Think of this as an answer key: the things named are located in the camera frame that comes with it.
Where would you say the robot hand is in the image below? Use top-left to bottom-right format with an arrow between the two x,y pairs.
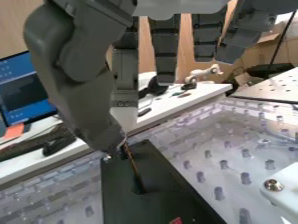
23,0 -> 298,158

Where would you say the computer screen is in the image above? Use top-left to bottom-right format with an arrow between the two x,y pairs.
0,50 -> 60,128

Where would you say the black mouse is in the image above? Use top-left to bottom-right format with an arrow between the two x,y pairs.
42,135 -> 78,158

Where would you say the white desk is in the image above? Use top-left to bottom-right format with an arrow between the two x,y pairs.
0,71 -> 235,188

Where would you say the red tray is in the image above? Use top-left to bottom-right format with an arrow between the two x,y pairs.
2,122 -> 27,142

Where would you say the small white jointed device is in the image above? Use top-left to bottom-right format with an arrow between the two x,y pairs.
183,63 -> 227,90

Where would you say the black keyboard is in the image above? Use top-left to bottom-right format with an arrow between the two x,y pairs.
0,123 -> 78,163

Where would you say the thin stick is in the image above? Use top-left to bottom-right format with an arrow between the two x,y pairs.
123,142 -> 149,195

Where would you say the clear box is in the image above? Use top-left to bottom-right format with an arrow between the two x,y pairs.
0,95 -> 298,224

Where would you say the cardboard box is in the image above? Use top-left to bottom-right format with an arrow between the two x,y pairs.
241,18 -> 298,69

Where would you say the black plate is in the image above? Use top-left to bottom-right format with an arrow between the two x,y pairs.
100,139 -> 229,224

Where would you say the small white bracket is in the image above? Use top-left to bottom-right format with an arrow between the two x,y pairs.
260,162 -> 298,219

